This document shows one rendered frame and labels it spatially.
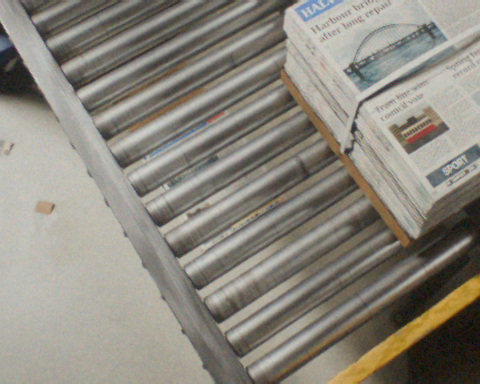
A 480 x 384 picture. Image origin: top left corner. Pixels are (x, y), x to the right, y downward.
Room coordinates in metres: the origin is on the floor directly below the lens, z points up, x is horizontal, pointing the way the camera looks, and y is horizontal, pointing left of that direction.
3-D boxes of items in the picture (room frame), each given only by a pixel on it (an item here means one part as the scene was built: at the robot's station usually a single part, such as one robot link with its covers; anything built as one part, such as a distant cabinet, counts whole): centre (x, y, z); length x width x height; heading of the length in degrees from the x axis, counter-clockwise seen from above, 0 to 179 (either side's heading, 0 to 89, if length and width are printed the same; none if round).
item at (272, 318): (0.27, -0.11, 0.77); 0.47 x 0.05 x 0.05; 126
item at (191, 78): (0.64, 0.16, 0.77); 0.47 x 0.05 x 0.05; 126
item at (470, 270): (0.31, -0.38, 0.34); 0.06 x 0.06 x 0.68; 36
